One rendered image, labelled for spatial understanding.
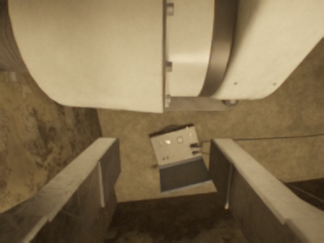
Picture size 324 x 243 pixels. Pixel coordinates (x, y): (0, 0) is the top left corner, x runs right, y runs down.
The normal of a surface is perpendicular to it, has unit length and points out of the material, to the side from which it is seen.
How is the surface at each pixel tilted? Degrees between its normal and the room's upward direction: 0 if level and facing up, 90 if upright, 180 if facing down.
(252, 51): 49
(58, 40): 17
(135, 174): 0
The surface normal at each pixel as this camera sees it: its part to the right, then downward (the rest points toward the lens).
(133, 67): -0.08, 0.66
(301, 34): -0.01, 0.88
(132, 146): -0.01, 0.22
